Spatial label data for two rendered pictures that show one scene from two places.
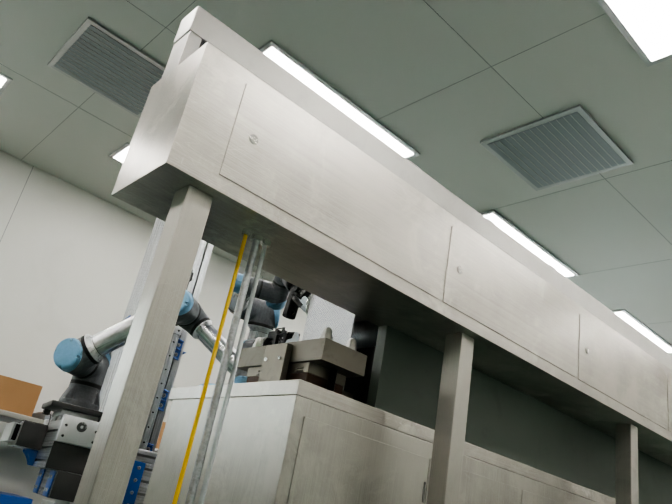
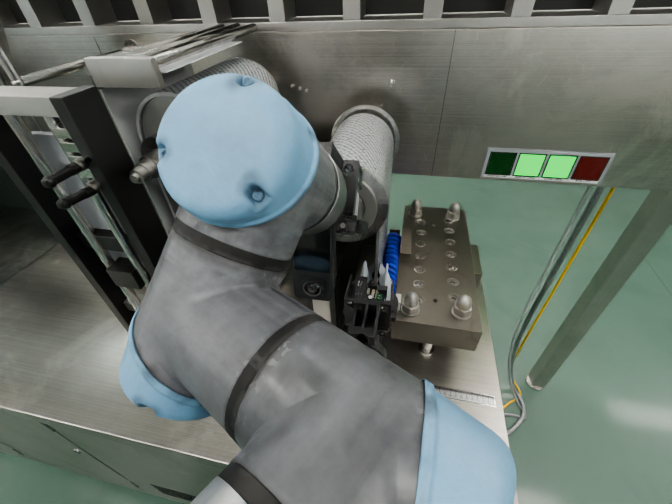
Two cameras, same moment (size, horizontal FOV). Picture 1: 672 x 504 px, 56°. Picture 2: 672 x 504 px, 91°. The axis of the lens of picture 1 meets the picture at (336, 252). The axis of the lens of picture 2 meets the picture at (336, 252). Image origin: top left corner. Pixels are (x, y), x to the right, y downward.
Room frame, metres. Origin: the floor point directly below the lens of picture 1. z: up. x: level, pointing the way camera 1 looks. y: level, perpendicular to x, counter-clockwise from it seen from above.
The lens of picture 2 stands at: (2.34, 0.35, 1.53)
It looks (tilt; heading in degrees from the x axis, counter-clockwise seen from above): 41 degrees down; 233
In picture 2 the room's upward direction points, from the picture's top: 3 degrees counter-clockwise
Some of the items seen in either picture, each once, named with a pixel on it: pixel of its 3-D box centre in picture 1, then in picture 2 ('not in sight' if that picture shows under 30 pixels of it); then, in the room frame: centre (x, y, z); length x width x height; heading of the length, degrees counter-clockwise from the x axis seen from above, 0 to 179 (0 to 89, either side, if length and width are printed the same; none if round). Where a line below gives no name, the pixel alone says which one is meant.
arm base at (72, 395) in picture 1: (82, 396); not in sight; (2.50, 0.84, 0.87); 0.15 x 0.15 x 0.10
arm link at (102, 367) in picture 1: (91, 365); not in sight; (2.50, 0.85, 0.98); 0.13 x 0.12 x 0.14; 168
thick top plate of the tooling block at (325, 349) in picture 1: (298, 361); (433, 264); (1.82, 0.04, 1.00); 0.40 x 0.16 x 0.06; 39
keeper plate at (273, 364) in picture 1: (274, 363); (471, 275); (1.75, 0.11, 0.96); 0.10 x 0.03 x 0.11; 39
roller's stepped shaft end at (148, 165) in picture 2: not in sight; (148, 168); (2.28, -0.14, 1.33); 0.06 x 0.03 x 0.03; 39
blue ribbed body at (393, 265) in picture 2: not in sight; (390, 263); (1.92, -0.01, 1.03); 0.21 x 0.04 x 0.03; 39
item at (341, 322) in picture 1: (325, 339); (382, 232); (1.93, -0.02, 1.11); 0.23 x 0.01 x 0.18; 39
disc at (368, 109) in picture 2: not in sight; (364, 141); (1.86, -0.15, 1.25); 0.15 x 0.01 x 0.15; 129
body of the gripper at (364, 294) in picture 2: (280, 343); (366, 320); (2.12, 0.13, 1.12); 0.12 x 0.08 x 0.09; 39
